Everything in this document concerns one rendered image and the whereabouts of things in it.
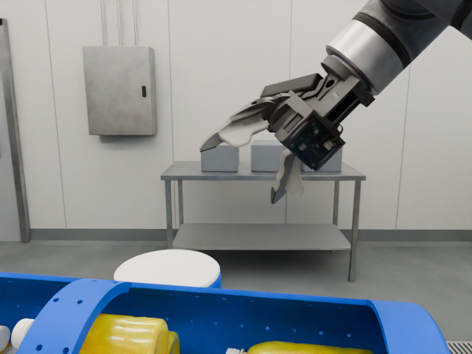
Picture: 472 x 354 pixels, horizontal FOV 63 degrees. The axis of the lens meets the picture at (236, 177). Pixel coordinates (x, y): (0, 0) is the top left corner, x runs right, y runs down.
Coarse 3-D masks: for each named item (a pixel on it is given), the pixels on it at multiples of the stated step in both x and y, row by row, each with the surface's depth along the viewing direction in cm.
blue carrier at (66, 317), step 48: (0, 288) 66; (48, 288) 64; (96, 288) 51; (144, 288) 57; (192, 288) 56; (48, 336) 44; (192, 336) 65; (240, 336) 63; (288, 336) 62; (336, 336) 60; (384, 336) 42; (432, 336) 41
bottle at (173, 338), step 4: (172, 332) 57; (176, 332) 58; (172, 336) 56; (176, 336) 57; (172, 340) 55; (176, 340) 58; (168, 344) 54; (172, 344) 55; (176, 344) 58; (180, 344) 59; (168, 348) 54; (172, 348) 57; (176, 348) 58; (180, 348) 59; (168, 352) 54; (172, 352) 57; (176, 352) 58
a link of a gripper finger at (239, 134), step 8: (248, 120) 49; (256, 120) 49; (216, 128) 50; (224, 128) 49; (232, 128) 49; (240, 128) 49; (248, 128) 49; (256, 128) 48; (264, 128) 48; (208, 136) 49; (216, 136) 49; (224, 136) 48; (232, 136) 48; (240, 136) 47; (248, 136) 47; (208, 144) 49; (216, 144) 50; (232, 144) 46; (240, 144) 46
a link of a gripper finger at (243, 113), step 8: (280, 96) 49; (248, 104) 49; (256, 104) 49; (264, 104) 49; (272, 104) 49; (240, 112) 49; (248, 112) 49; (256, 112) 49; (264, 112) 49; (232, 120) 49; (240, 120) 49; (264, 120) 50
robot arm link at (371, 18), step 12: (372, 0) 45; (360, 12) 46; (372, 12) 44; (384, 12) 43; (372, 24) 43; (384, 24) 43; (396, 24) 43; (408, 24) 42; (420, 24) 42; (432, 24) 42; (444, 24) 43; (384, 36) 43; (396, 36) 43; (408, 36) 43; (420, 36) 43; (432, 36) 44; (396, 48) 43; (408, 48) 44; (420, 48) 45; (408, 60) 45
